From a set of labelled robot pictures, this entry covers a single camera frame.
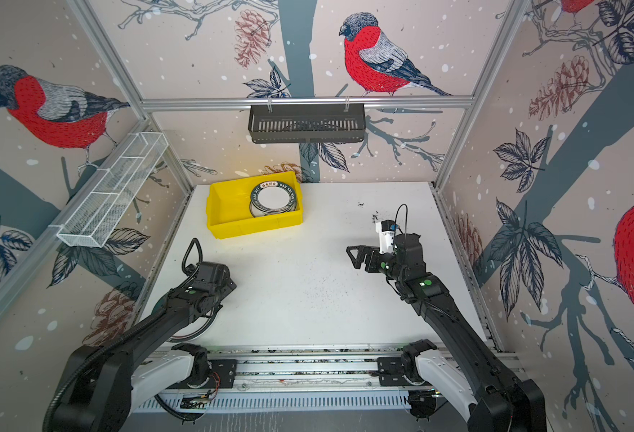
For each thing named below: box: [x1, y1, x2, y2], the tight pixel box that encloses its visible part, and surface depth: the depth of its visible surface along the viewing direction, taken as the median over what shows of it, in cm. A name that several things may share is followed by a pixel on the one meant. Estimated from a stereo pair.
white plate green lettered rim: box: [250, 180, 297, 218], surface depth 111 cm
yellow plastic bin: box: [206, 170, 305, 240], surface depth 112 cm
